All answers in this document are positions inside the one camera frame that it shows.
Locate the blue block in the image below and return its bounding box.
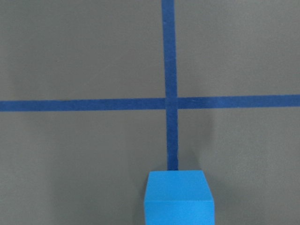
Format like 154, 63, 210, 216
144, 170, 215, 225

